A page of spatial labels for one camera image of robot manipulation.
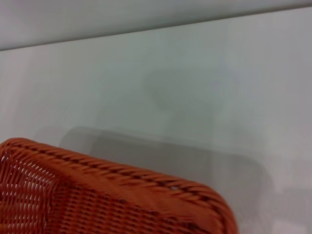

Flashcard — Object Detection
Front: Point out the orange woven rectangular basket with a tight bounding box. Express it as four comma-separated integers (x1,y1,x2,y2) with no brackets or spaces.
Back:
0,137,239,234

